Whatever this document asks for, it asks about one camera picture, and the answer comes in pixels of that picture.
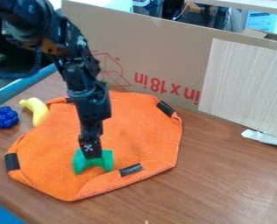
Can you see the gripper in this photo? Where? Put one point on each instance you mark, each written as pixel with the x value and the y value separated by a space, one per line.
pixel 93 112

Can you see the green toy arch block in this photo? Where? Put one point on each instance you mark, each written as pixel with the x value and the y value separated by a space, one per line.
pixel 80 163

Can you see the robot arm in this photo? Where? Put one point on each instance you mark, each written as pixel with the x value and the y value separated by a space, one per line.
pixel 72 61

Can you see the orange cloth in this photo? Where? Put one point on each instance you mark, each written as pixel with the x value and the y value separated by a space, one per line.
pixel 144 137

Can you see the yellow toy banana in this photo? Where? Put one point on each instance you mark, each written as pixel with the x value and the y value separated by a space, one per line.
pixel 38 112

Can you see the blue toy grapes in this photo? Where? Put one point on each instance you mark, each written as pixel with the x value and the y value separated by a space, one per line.
pixel 5 117

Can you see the cardboard box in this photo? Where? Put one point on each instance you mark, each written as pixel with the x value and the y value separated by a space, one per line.
pixel 160 55

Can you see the light wooden board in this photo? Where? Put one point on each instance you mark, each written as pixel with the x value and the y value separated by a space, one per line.
pixel 246 87

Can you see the white crumpled paper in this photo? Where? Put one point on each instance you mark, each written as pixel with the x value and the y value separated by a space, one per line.
pixel 264 138

